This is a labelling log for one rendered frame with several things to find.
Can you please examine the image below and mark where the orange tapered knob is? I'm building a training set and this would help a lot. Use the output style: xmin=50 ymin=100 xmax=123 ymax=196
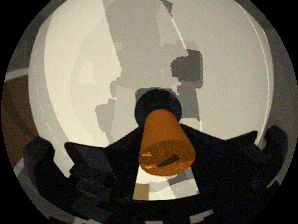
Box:
xmin=138 ymin=109 xmax=196 ymax=177

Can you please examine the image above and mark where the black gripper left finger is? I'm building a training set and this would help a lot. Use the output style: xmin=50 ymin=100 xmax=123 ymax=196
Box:
xmin=64 ymin=124 xmax=144 ymax=198

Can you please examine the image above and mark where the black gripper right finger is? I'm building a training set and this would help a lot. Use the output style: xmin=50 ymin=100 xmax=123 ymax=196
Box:
xmin=178 ymin=123 xmax=258 ymax=193

